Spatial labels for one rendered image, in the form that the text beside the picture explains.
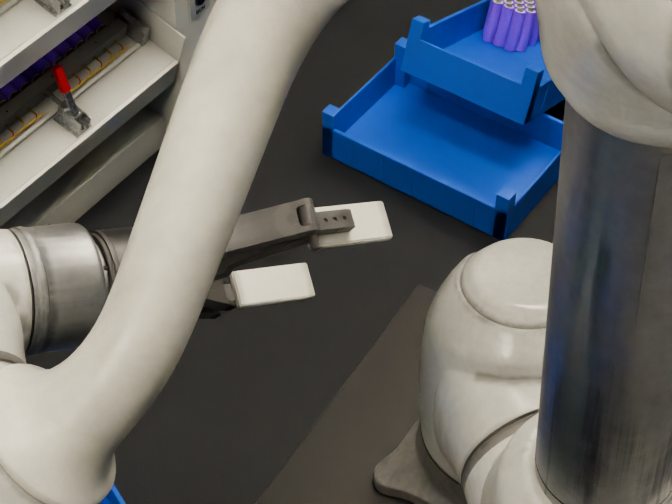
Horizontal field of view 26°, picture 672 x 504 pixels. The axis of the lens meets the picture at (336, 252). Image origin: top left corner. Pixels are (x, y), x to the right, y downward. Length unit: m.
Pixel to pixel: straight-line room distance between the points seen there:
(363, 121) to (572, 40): 1.44
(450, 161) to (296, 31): 1.23
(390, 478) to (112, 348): 0.56
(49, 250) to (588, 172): 0.40
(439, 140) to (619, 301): 1.27
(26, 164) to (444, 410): 0.80
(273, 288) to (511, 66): 1.02
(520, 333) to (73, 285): 0.36
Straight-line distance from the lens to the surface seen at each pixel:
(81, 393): 0.86
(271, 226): 1.03
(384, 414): 1.42
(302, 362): 1.81
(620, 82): 0.68
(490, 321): 1.15
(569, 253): 0.83
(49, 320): 1.01
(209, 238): 0.84
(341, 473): 1.38
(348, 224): 1.06
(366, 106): 2.12
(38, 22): 1.74
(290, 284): 1.20
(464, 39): 2.20
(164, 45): 1.97
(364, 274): 1.91
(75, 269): 1.01
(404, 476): 1.36
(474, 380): 1.17
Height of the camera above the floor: 1.42
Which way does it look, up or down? 47 degrees down
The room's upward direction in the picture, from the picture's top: straight up
